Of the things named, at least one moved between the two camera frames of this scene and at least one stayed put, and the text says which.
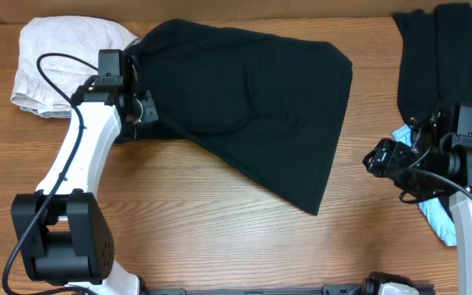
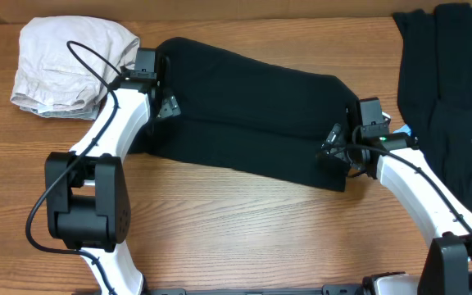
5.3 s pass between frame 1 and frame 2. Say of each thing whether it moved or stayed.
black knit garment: stayed
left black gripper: moved
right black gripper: moved
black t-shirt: moved
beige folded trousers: stayed
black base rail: stayed
